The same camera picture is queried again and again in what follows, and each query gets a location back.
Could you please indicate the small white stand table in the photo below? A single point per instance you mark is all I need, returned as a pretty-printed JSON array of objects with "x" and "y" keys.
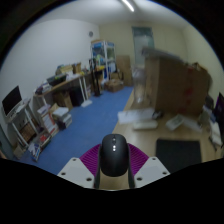
[{"x": 20, "y": 123}]

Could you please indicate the open cardboard box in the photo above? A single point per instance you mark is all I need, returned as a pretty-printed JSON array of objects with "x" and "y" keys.
[{"x": 114, "y": 86}]

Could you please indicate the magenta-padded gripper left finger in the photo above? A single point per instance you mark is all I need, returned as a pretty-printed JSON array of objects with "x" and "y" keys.
[{"x": 75, "y": 171}]

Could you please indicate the white notebook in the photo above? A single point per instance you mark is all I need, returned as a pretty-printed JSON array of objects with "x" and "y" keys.
[{"x": 216, "y": 135}]

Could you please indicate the grey door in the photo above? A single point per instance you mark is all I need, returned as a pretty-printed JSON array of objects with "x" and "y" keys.
[{"x": 142, "y": 40}]

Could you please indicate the round wall clock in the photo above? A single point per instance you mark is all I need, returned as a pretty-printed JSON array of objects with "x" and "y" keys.
[{"x": 91, "y": 34}]

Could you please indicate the black computer monitor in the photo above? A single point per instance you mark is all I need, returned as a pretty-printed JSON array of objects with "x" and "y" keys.
[{"x": 11, "y": 100}]

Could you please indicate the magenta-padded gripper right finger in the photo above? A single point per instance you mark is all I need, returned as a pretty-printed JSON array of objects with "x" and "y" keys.
[{"x": 151, "y": 170}]

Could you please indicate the low bookshelf with books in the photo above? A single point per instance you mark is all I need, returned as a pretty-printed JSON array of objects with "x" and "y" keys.
[{"x": 50, "y": 126}]

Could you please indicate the white paper sheets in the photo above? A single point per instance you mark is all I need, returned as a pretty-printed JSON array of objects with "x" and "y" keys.
[{"x": 135, "y": 116}]

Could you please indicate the ceiling tube light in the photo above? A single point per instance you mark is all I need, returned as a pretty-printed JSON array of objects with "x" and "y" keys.
[{"x": 128, "y": 5}]

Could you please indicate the clear plastic water jug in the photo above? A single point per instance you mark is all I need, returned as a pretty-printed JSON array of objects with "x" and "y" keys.
[{"x": 140, "y": 85}]

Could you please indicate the stacked cardboard boxes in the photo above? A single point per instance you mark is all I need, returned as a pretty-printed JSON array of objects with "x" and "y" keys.
[{"x": 124, "y": 68}]

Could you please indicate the black computer mouse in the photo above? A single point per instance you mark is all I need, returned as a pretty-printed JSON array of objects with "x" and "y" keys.
[{"x": 114, "y": 155}]

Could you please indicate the black rectangular mouse pad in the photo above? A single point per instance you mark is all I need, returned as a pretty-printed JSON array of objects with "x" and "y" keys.
[{"x": 178, "y": 153}]

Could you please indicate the black metal frame stand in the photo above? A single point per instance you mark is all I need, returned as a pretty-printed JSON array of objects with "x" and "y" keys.
[{"x": 96, "y": 80}]

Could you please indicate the blue white shelf unit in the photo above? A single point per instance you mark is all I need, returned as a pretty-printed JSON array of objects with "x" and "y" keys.
[{"x": 104, "y": 56}]

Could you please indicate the large brown cardboard box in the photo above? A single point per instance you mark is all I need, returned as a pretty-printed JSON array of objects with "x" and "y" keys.
[{"x": 176, "y": 83}]

